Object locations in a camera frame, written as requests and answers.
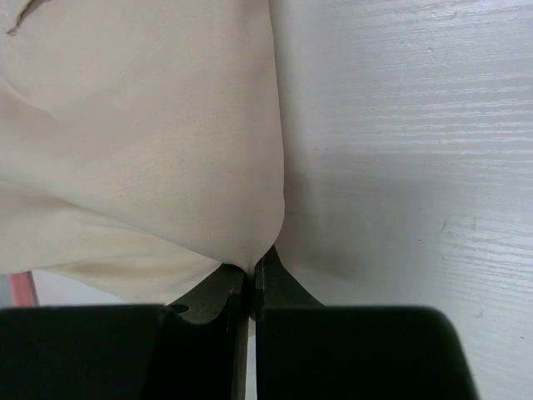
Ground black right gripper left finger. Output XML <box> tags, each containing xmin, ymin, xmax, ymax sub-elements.
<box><xmin>1</xmin><ymin>265</ymin><xmax>246</xmax><ymax>399</ymax></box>

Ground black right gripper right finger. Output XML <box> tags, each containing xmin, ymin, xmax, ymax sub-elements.
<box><xmin>255</xmin><ymin>249</ymin><xmax>478</xmax><ymax>399</ymax></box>

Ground beige cargo trousers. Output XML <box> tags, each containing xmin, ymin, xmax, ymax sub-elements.
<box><xmin>1</xmin><ymin>1</ymin><xmax>285</xmax><ymax>303</ymax></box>

